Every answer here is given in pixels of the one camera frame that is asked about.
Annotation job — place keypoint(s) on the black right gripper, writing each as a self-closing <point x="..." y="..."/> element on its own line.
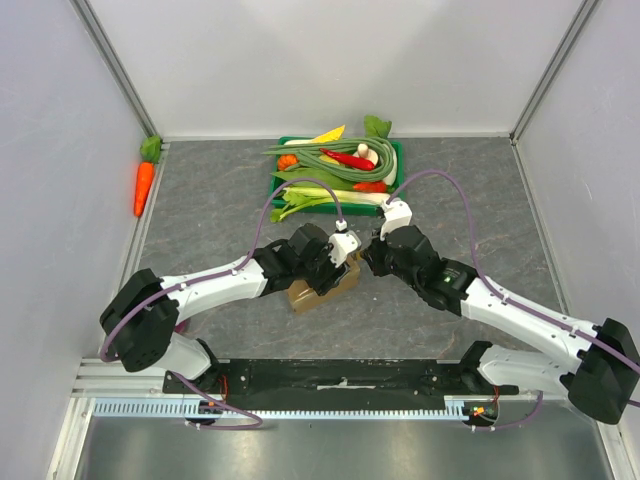
<point x="379" y="257"/>

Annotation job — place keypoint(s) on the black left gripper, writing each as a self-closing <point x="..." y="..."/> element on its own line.
<point x="331" y="276"/>

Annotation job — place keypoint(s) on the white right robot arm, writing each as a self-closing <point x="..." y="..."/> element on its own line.
<point x="595" y="366"/>

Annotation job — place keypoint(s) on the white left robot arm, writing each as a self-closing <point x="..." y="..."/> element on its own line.
<point x="141" y="322"/>

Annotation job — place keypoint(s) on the green celery stalk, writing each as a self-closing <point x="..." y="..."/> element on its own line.
<point x="308" y="199"/>

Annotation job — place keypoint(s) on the red orange pepper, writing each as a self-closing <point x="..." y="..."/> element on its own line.
<point x="371" y="187"/>

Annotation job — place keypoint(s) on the green leafy vegetable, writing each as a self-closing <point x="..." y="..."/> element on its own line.
<point x="326" y="177"/>

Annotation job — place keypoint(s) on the small orange pumpkin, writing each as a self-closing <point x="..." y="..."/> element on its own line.
<point x="286" y="162"/>

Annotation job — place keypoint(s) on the green long beans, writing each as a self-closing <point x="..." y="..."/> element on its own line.
<point x="309" y="155"/>

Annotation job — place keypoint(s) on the red chili pepper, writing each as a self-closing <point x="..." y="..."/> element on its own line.
<point x="351" y="161"/>

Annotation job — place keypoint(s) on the beige toy mushroom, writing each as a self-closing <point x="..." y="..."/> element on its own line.
<point x="364" y="151"/>

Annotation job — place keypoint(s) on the yellow corn husk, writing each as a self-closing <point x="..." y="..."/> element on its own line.
<point x="330" y="136"/>

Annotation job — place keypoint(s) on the white radish with leaves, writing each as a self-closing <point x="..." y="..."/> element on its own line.
<point x="376" y="127"/>

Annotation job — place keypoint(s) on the purple red onion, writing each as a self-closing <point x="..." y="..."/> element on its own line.
<point x="181" y="327"/>

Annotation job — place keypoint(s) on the orange toy carrot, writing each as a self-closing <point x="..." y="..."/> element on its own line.
<point x="150" y="151"/>

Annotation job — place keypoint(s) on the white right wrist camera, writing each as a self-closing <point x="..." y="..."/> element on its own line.
<point x="397" y="214"/>

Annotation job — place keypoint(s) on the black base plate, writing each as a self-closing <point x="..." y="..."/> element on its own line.
<point x="256" y="384"/>

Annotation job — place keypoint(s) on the slotted cable duct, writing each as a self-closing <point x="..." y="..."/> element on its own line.
<point x="196" y="409"/>

